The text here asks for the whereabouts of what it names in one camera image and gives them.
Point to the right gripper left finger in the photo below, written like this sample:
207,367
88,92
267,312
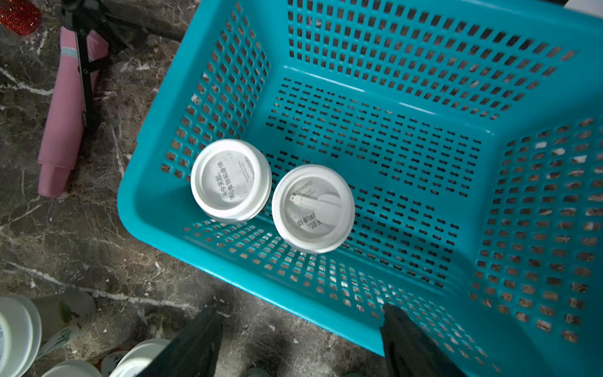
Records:
194,352

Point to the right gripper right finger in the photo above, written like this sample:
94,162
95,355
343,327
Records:
409,351

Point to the yogurt cup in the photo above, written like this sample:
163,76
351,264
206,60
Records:
132,362
33,327
313,209
231,180
73,368

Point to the teal plastic basket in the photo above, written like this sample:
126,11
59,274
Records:
470,134

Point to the black mini tripod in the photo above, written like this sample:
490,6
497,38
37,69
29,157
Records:
102,33

